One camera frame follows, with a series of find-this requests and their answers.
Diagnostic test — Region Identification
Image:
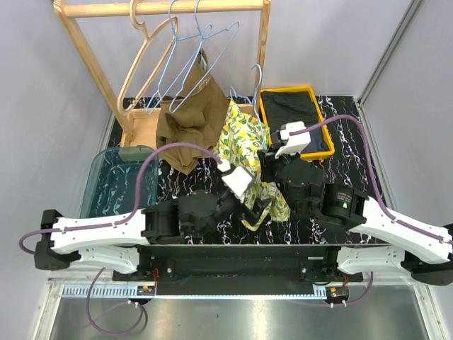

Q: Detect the teal plastic basket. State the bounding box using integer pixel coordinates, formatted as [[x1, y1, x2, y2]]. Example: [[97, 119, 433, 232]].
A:
[[79, 146, 154, 218]]

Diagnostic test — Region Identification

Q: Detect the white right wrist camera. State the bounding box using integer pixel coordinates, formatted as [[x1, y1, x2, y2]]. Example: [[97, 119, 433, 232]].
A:
[[275, 121, 311, 159]]

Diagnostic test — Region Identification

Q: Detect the wooden hanger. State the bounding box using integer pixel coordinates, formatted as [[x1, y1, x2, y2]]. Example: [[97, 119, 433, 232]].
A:
[[116, 0, 181, 115]]

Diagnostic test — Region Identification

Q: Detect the wooden clothes rack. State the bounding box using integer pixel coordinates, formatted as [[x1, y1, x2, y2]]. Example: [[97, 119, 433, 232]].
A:
[[53, 1, 271, 149]]

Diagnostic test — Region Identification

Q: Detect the yellow floral cloth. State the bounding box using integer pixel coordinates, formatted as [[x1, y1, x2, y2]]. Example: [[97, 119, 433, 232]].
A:
[[214, 101, 291, 231]]

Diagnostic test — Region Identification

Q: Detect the blue wire hanger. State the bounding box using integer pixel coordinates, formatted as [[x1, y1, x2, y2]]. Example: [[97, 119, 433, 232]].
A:
[[170, 1, 240, 113], [146, 0, 217, 115], [229, 63, 265, 137]]

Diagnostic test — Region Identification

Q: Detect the yellow plastic tray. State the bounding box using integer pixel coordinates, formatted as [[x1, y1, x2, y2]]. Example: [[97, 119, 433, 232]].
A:
[[260, 86, 335, 161]]

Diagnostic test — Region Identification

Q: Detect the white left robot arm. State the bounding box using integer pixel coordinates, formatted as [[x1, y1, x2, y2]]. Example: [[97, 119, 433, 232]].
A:
[[33, 190, 270, 281]]

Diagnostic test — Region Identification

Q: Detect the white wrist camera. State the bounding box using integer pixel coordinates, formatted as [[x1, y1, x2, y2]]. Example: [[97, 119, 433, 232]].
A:
[[275, 121, 311, 159], [217, 159, 254, 203]]

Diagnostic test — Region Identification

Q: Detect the tan brown skirt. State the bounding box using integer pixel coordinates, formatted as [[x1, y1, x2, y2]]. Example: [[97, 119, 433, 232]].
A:
[[155, 49, 230, 175]]

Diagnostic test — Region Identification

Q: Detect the dark blue garment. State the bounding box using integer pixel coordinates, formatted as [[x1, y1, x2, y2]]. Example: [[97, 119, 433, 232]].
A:
[[302, 127, 329, 154]]

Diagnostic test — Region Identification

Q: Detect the black striped garment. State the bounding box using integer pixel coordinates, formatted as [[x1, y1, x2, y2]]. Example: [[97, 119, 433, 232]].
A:
[[261, 91, 319, 132]]

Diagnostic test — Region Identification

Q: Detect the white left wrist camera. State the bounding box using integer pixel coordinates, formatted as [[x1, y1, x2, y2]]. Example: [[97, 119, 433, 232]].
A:
[[217, 159, 254, 203]]

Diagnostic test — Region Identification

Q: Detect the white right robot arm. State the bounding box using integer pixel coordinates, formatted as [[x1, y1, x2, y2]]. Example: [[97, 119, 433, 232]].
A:
[[258, 148, 452, 286]]

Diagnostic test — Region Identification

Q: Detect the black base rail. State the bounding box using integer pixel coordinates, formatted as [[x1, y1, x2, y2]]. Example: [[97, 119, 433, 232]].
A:
[[113, 244, 363, 296]]

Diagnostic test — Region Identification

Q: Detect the black marbled mat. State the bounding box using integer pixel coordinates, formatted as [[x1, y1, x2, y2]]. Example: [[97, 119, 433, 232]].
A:
[[109, 96, 382, 244]]

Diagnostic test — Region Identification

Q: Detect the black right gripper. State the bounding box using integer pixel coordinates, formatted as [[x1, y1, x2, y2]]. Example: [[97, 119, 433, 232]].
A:
[[258, 141, 303, 215]]

